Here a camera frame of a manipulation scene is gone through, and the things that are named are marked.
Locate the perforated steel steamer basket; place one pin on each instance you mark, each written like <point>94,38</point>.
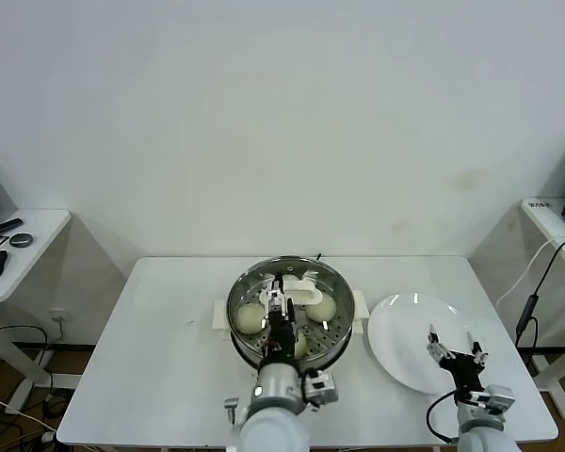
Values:
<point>341,311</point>

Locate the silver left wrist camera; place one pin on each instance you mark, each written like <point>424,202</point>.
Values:
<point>321,387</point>

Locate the white label sticker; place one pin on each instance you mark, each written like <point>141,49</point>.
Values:
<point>539,205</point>

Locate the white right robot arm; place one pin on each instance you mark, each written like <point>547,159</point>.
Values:
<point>485,433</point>

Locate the white wall socket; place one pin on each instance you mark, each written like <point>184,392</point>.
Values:
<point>59,316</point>

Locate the round dark disc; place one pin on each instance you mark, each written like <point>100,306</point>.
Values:
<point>21,239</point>

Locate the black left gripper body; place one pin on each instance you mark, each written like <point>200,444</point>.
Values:
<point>281,336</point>

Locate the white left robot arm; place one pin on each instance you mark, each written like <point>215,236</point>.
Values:
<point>275,391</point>

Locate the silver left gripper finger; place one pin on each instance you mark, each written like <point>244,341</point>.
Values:
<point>271,301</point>
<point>285,308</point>

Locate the black remote bar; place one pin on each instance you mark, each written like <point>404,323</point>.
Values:
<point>4,226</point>

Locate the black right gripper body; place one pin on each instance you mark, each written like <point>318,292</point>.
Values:
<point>462,366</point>

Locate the white steamed baozi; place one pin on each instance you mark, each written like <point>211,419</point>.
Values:
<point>321,309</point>
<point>301,347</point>
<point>290,279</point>
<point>248,318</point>

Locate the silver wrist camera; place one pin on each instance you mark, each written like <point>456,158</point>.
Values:
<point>321,387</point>
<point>494,399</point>

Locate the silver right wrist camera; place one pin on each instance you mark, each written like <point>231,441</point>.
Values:
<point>494,399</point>

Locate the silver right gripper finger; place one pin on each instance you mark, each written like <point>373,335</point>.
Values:
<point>437,348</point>
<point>476,354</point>

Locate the white round plate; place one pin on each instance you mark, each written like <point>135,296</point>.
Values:
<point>405,339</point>

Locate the white side table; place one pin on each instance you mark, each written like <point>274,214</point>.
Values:
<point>42,235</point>
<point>541,219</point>

